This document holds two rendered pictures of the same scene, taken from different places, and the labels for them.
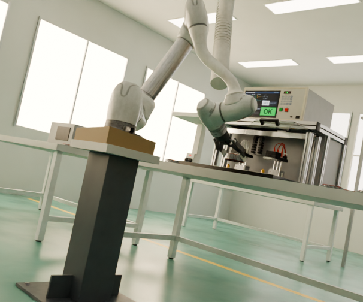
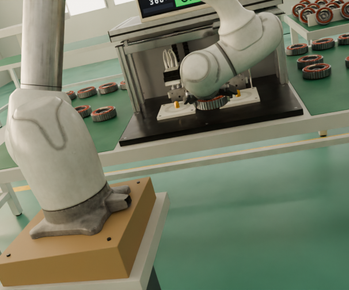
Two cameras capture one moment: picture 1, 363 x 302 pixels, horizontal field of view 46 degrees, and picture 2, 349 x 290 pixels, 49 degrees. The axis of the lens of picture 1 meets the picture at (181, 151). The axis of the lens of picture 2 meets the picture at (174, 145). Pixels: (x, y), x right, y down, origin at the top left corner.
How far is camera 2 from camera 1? 1.55 m
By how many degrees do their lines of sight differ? 41
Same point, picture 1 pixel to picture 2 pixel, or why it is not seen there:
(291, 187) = (348, 119)
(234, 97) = (251, 30)
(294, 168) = not seen: hidden behind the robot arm
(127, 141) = (137, 228)
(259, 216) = not seen: hidden behind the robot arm
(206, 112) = (213, 80)
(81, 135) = (26, 277)
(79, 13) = not seen: outside the picture
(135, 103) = (88, 142)
